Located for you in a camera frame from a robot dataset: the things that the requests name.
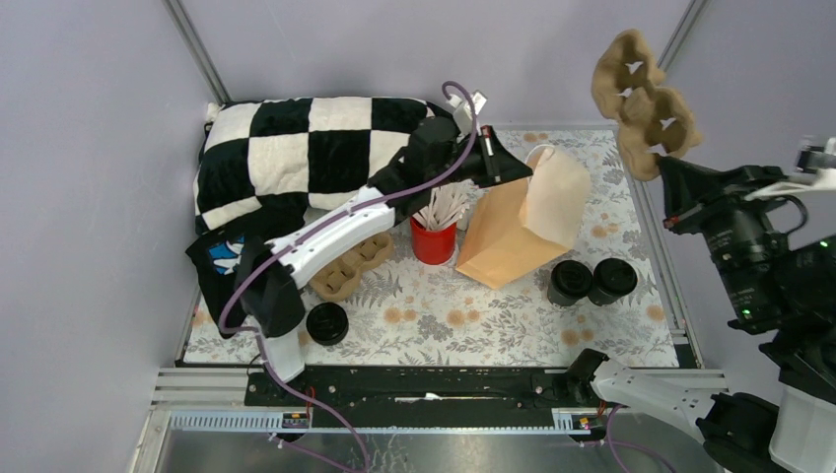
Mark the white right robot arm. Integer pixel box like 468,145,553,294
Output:
565,139,835,472

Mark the stack of black lids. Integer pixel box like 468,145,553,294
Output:
306,302,349,347

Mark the brown cardboard cup carrier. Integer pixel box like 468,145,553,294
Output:
309,232,394,303

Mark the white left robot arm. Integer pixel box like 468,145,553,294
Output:
219,81,533,405

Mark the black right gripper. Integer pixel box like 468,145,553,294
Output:
652,152,791,319

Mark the red cup holder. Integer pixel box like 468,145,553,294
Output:
410,218,456,265

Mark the brown paper bag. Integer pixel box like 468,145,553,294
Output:
455,145,592,290

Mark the black white checkered pillow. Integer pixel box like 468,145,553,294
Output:
192,97,451,235

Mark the black paper coffee cup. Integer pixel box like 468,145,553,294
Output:
547,260,592,306

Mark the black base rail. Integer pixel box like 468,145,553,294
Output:
244,366,611,430

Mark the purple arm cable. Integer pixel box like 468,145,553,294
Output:
217,80,481,473
600,404,680,473

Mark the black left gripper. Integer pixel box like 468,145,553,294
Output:
426,125,532,189

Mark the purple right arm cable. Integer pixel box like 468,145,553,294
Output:
600,404,680,473

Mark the floral table mat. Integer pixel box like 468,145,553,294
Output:
182,129,680,369

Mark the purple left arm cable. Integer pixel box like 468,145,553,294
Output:
217,80,481,473

